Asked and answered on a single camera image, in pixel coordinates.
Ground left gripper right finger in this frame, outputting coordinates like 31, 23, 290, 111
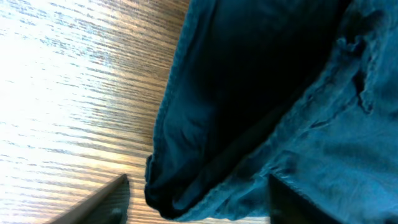
268, 174, 341, 224

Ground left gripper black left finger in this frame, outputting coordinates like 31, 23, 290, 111
49, 174, 131, 224

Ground dark blue shorts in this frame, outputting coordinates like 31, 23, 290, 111
144, 0, 397, 223

